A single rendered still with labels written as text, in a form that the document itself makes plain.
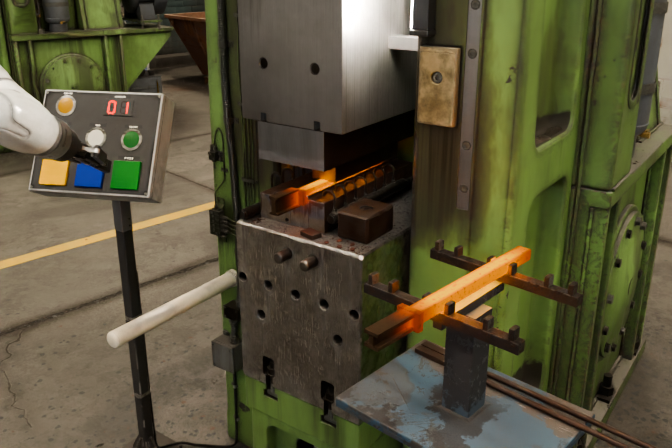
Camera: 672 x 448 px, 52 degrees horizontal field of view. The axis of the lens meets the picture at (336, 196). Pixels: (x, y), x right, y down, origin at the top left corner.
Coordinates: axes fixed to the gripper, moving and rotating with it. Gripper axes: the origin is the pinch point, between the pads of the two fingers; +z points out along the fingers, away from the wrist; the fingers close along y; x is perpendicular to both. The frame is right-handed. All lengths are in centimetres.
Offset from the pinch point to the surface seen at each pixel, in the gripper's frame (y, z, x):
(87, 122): -13.0, 13.1, 13.7
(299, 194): 47.2, 7.7, -3.2
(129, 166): 0.9, 12.4, 2.3
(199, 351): -16, 130, -49
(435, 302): 81, -32, -27
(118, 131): -3.9, 13.1, 11.7
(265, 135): 37.6, 6.8, 10.6
